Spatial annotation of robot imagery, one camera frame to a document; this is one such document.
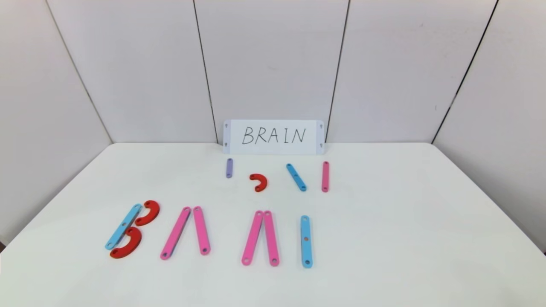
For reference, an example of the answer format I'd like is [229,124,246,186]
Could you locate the small red arc piece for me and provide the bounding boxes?
[249,173,268,193]

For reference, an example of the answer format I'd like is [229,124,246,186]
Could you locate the large red arc piece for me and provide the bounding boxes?
[110,226,142,259]

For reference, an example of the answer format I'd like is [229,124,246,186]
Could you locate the long blue bar orange dot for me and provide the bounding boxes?
[300,215,313,269]

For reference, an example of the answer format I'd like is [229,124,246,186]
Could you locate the medium red arc piece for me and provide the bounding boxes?
[135,200,160,226]

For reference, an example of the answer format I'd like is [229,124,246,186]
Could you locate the white BRAIN sign card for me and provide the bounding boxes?
[223,120,325,155]

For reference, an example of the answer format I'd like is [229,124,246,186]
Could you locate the long pink bar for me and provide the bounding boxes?
[160,207,192,261]
[241,210,264,266]
[193,206,211,256]
[263,211,280,267]

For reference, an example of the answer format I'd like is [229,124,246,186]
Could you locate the short blue bar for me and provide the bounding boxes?
[286,163,308,192]

